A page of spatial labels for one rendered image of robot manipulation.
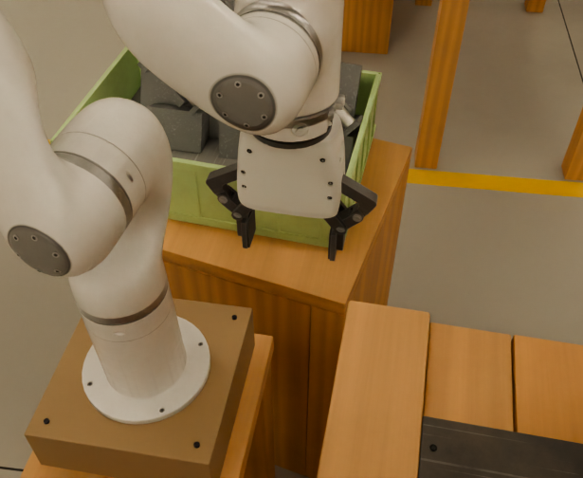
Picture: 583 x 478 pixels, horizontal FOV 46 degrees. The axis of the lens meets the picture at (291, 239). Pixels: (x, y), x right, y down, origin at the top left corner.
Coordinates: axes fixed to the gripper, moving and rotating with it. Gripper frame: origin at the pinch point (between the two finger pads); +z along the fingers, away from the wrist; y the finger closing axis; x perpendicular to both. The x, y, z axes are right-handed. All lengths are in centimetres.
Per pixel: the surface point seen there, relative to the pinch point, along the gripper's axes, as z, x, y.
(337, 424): 40.1, -1.9, -6.6
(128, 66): 38, -85, 57
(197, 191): 41, -49, 29
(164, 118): 39, -68, 43
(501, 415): 42, -9, -31
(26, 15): 130, -260, 199
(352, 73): 28, -77, 2
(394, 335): 40.1, -19.8, -13.3
